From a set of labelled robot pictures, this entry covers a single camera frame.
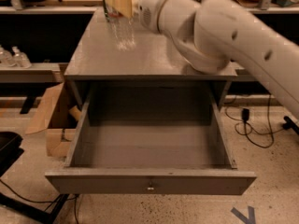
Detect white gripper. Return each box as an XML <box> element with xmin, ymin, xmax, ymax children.
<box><xmin>105</xmin><ymin>0</ymin><xmax>167</xmax><ymax>34</ymax></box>

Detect right clear sanitizer bottle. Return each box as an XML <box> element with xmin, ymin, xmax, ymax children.
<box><xmin>12</xmin><ymin>47</ymin><xmax>32</xmax><ymax>68</ymax></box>

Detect clear sanitizer bottle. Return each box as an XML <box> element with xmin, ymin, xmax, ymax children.
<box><xmin>12</xmin><ymin>47</ymin><xmax>32</xmax><ymax>68</ymax></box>
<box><xmin>0</xmin><ymin>46</ymin><xmax>16</xmax><ymax>67</ymax></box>

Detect grey open top drawer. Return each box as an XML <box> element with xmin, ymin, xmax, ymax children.
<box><xmin>46</xmin><ymin>83</ymin><xmax>256</xmax><ymax>195</ymax></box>

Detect black power cable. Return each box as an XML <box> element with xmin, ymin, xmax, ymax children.
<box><xmin>223</xmin><ymin>93</ymin><xmax>293</xmax><ymax>149</ymax></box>

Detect brown cardboard box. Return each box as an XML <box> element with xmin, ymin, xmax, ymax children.
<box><xmin>25</xmin><ymin>83</ymin><xmax>81</xmax><ymax>158</ymax></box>

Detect green soda can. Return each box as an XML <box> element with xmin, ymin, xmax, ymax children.
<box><xmin>103</xmin><ymin>0</ymin><xmax>118</xmax><ymax>22</ymax></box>

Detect left clear sanitizer bottle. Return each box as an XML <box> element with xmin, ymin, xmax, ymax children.
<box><xmin>0</xmin><ymin>46</ymin><xmax>16</xmax><ymax>67</ymax></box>

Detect grey cabinet body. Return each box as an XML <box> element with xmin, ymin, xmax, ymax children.
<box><xmin>64</xmin><ymin>6</ymin><xmax>238</xmax><ymax>110</ymax></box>

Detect clear plastic water bottle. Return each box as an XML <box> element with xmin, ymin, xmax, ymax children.
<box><xmin>108</xmin><ymin>11</ymin><xmax>135</xmax><ymax>51</ymax></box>

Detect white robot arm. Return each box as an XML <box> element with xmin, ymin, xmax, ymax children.
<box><xmin>105</xmin><ymin>0</ymin><xmax>299</xmax><ymax>117</ymax></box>

